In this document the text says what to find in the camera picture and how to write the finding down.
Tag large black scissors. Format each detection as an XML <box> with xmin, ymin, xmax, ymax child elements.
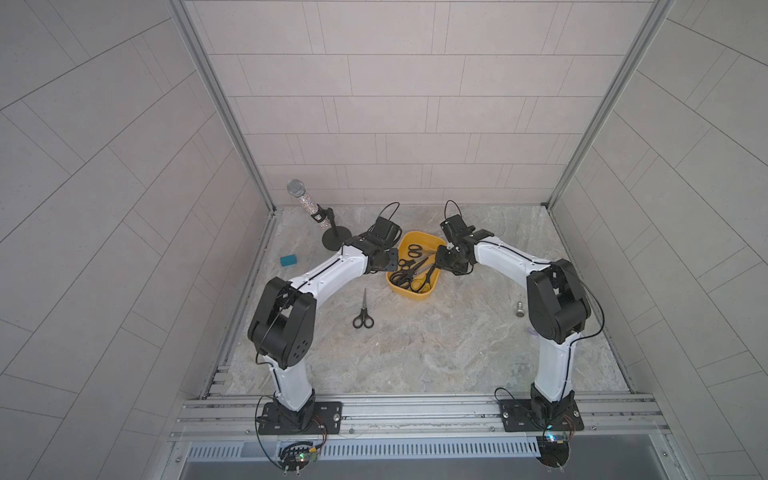
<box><xmin>388</xmin><ymin>256</ymin><xmax>433</xmax><ymax>290</ymax></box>

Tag yellow plastic storage box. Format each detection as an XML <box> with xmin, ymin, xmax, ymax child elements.
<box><xmin>386</xmin><ymin>231</ymin><xmax>446</xmax><ymax>301</ymax></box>

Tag small black scissors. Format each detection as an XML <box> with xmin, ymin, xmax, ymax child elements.
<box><xmin>352</xmin><ymin>290</ymin><xmax>375</xmax><ymax>329</ymax></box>

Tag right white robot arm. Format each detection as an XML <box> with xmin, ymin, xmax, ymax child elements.
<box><xmin>436</xmin><ymin>215</ymin><xmax>592</xmax><ymax>432</ymax></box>

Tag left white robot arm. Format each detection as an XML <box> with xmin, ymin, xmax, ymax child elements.
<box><xmin>247</xmin><ymin>234</ymin><xmax>398</xmax><ymax>430</ymax></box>

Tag black scissors in box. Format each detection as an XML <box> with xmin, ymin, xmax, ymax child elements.
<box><xmin>407</xmin><ymin>262</ymin><xmax>439</xmax><ymax>295</ymax></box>

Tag glitter microphone on stand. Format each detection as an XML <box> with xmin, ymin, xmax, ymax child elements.
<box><xmin>287</xmin><ymin>179</ymin><xmax>352</xmax><ymax>251</ymax></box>

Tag teal sponge block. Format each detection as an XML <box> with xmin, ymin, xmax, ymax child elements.
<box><xmin>279</xmin><ymin>254</ymin><xmax>298</xmax><ymax>267</ymax></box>

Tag right green circuit board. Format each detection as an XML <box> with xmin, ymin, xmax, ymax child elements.
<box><xmin>536</xmin><ymin>432</ymin><xmax>570</xmax><ymax>470</ymax></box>

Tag green circuit board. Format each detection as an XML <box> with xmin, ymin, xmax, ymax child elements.
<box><xmin>536</xmin><ymin>432</ymin><xmax>570</xmax><ymax>470</ymax></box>
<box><xmin>278</xmin><ymin>441</ymin><xmax>319</xmax><ymax>475</ymax></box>

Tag left green circuit board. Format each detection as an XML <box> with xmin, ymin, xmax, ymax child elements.
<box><xmin>278</xmin><ymin>441</ymin><xmax>319</xmax><ymax>475</ymax></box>

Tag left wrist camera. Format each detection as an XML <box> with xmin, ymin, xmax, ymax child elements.
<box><xmin>368</xmin><ymin>216</ymin><xmax>402</xmax><ymax>248</ymax></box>

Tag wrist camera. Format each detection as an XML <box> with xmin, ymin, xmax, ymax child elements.
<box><xmin>440</xmin><ymin>214</ymin><xmax>476</xmax><ymax>244</ymax></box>
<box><xmin>368</xmin><ymin>216</ymin><xmax>402</xmax><ymax>248</ymax></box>

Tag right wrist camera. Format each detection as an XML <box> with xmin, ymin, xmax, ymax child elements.
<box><xmin>440</xmin><ymin>214</ymin><xmax>476</xmax><ymax>244</ymax></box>

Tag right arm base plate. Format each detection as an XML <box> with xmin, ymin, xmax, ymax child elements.
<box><xmin>498</xmin><ymin>395</ymin><xmax>584</xmax><ymax>434</ymax></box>

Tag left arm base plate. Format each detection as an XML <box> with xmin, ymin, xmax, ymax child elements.
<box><xmin>255</xmin><ymin>401</ymin><xmax>343</xmax><ymax>435</ymax></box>

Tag aluminium mounting rail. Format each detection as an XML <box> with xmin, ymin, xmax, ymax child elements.
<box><xmin>168</xmin><ymin>392</ymin><xmax>670</xmax><ymax>441</ymax></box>

